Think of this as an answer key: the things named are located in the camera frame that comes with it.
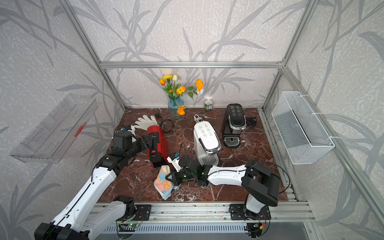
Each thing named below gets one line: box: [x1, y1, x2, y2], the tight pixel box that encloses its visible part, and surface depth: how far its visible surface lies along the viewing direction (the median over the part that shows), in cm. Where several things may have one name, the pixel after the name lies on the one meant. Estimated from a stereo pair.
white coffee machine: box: [193, 121, 222, 167], surface depth 79 cm
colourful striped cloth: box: [153, 164, 179, 201], surface depth 75 cm
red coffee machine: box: [147, 125, 170, 169], surface depth 80 cm
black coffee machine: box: [222, 103, 247, 148], surface depth 89 cm
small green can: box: [204, 100, 214, 111], surface depth 121 cm
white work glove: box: [134, 115, 159, 131], surface depth 114 cm
